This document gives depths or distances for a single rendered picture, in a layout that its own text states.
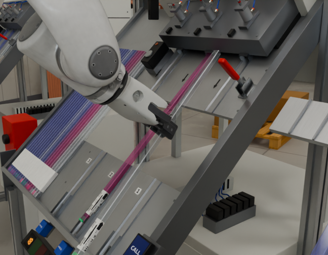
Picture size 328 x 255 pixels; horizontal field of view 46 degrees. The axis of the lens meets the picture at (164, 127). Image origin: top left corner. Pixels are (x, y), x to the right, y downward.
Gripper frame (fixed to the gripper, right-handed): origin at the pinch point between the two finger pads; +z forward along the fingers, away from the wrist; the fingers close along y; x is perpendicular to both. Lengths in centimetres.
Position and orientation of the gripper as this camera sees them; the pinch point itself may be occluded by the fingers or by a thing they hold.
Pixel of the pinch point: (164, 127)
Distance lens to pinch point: 75.8
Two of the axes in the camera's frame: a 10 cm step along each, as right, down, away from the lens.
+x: -4.4, 8.7, -2.3
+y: -6.6, -1.4, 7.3
